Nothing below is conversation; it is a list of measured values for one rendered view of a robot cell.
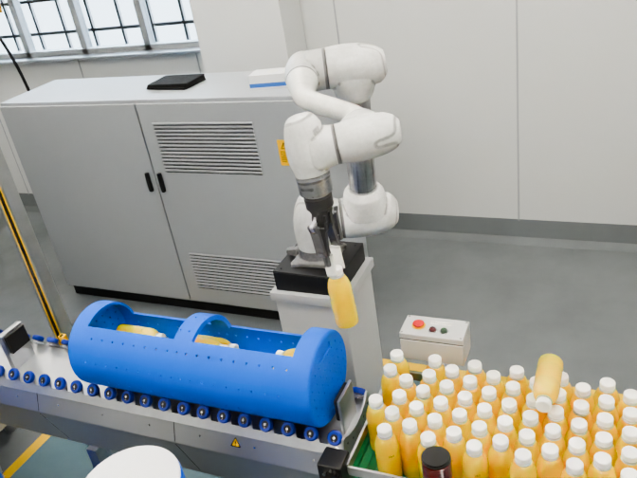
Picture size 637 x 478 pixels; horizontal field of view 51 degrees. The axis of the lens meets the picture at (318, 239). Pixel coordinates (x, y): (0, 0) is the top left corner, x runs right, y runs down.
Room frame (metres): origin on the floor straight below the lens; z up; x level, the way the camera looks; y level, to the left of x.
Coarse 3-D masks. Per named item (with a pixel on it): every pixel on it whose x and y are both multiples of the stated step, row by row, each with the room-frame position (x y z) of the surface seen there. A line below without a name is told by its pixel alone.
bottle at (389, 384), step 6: (396, 372) 1.55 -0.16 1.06; (384, 378) 1.54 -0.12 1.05; (390, 378) 1.53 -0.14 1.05; (396, 378) 1.53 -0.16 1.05; (384, 384) 1.54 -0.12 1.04; (390, 384) 1.53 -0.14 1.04; (396, 384) 1.53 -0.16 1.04; (384, 390) 1.53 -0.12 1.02; (390, 390) 1.52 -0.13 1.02; (384, 396) 1.54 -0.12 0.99; (390, 396) 1.52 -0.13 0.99; (384, 402) 1.54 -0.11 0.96; (390, 402) 1.52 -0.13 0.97
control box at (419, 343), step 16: (432, 320) 1.72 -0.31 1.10; (448, 320) 1.71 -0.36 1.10; (400, 336) 1.68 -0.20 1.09; (416, 336) 1.66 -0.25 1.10; (432, 336) 1.64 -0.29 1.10; (448, 336) 1.63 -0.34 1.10; (464, 336) 1.62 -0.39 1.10; (416, 352) 1.66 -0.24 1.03; (432, 352) 1.64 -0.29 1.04; (448, 352) 1.61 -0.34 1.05; (464, 352) 1.61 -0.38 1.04
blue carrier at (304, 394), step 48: (96, 336) 1.81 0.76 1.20; (144, 336) 1.74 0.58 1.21; (192, 336) 1.68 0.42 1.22; (240, 336) 1.83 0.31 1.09; (288, 336) 1.74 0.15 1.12; (336, 336) 1.61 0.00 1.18; (144, 384) 1.68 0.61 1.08; (192, 384) 1.59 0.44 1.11; (240, 384) 1.52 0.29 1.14; (288, 384) 1.46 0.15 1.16; (336, 384) 1.57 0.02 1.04
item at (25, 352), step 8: (8, 328) 2.14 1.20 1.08; (16, 328) 2.14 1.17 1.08; (24, 328) 2.16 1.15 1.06; (0, 336) 2.10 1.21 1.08; (8, 336) 2.10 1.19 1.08; (16, 336) 2.12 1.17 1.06; (24, 336) 2.15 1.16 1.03; (8, 344) 2.09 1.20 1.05; (16, 344) 2.11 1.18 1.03; (24, 344) 2.13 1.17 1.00; (8, 352) 2.09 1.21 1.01; (16, 352) 2.11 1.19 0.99; (24, 352) 2.14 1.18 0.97; (32, 352) 2.17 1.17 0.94; (16, 360) 2.10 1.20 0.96; (24, 360) 2.13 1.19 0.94
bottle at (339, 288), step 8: (328, 280) 1.57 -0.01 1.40; (336, 280) 1.55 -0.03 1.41; (344, 280) 1.55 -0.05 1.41; (328, 288) 1.56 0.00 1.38; (336, 288) 1.54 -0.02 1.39; (344, 288) 1.54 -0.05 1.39; (336, 296) 1.54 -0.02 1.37; (344, 296) 1.54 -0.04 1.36; (352, 296) 1.55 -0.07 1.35; (336, 304) 1.54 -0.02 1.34; (344, 304) 1.53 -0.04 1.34; (352, 304) 1.54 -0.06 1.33; (336, 312) 1.54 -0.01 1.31; (344, 312) 1.53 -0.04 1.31; (352, 312) 1.54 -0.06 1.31; (336, 320) 1.55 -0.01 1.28; (344, 320) 1.53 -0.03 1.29; (352, 320) 1.54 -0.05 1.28; (344, 328) 1.53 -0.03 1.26
